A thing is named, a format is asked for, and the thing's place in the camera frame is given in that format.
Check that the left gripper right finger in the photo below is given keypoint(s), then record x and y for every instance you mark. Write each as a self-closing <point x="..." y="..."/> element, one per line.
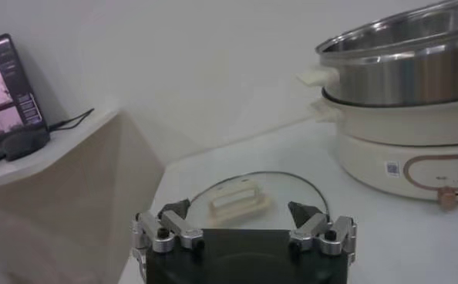
<point x="310" y="228"/>

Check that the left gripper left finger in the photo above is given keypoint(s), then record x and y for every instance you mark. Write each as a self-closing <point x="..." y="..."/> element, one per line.
<point x="182" y="228"/>

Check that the stainless steel steamer basket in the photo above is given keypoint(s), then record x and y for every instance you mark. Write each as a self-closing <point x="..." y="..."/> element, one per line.
<point x="398" y="73"/>

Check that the cream electric cooker base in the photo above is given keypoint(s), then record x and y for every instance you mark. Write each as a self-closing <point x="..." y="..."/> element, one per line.
<point x="387" y="154"/>

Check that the white side table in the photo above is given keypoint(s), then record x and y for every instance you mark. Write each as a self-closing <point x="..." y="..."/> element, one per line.
<point x="78" y="185"/>

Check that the black computer mouse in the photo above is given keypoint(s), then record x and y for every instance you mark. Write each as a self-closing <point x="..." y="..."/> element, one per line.
<point x="24" y="143"/>

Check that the open black laptop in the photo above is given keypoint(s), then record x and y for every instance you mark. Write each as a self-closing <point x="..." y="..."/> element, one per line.
<point x="1" y="85"/>

